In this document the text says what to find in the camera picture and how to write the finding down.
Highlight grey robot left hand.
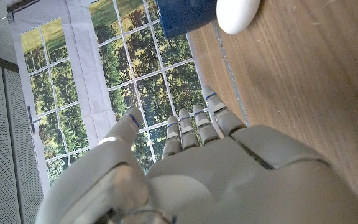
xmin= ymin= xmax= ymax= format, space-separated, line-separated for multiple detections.
xmin=35 ymin=86 xmax=358 ymax=224

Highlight white egg-shaped ball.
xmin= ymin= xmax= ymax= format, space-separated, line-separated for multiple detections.
xmin=216 ymin=0 xmax=262 ymax=35

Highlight dark blue ceramic mug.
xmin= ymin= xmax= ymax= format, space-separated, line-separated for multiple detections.
xmin=155 ymin=0 xmax=219 ymax=40

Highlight printed window scene backdrop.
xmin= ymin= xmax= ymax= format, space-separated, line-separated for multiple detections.
xmin=6 ymin=0 xmax=219 ymax=194

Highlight metal backdrop clip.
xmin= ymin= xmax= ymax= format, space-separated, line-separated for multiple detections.
xmin=0 ymin=12 xmax=16 ymax=26

